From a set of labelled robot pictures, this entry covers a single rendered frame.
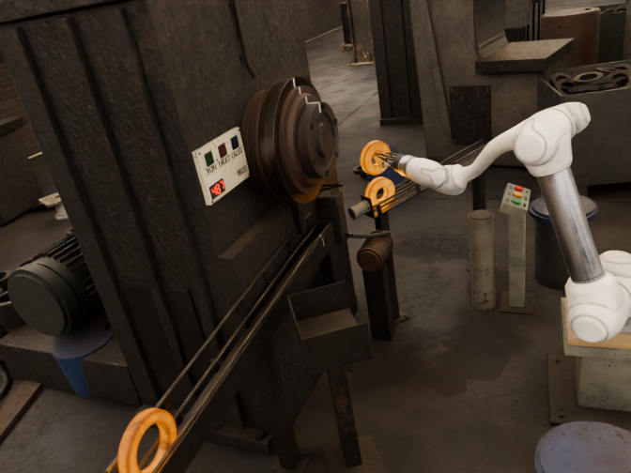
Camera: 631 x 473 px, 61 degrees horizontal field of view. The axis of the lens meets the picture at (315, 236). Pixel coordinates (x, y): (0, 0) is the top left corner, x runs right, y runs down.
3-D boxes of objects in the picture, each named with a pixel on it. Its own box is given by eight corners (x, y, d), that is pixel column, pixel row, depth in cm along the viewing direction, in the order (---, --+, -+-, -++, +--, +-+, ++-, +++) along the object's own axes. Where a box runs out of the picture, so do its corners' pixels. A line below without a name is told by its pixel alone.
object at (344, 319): (336, 504, 187) (300, 340, 156) (320, 448, 211) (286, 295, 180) (392, 487, 190) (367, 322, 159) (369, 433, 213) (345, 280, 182)
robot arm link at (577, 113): (532, 109, 184) (517, 120, 175) (586, 88, 171) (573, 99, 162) (546, 144, 186) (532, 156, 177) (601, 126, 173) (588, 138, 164)
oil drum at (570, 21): (537, 101, 600) (538, 18, 561) (539, 89, 647) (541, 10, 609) (596, 98, 575) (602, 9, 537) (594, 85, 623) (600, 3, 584)
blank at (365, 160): (355, 150, 237) (360, 151, 235) (381, 133, 242) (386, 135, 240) (364, 179, 246) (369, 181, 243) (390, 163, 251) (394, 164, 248)
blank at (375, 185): (377, 214, 255) (380, 216, 253) (359, 195, 246) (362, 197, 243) (396, 190, 257) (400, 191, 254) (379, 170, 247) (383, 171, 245)
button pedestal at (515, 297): (498, 314, 268) (496, 203, 241) (502, 289, 287) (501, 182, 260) (532, 317, 261) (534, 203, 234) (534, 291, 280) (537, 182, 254)
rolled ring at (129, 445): (168, 394, 139) (159, 392, 140) (119, 442, 123) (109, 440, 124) (182, 451, 145) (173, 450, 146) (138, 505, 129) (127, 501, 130)
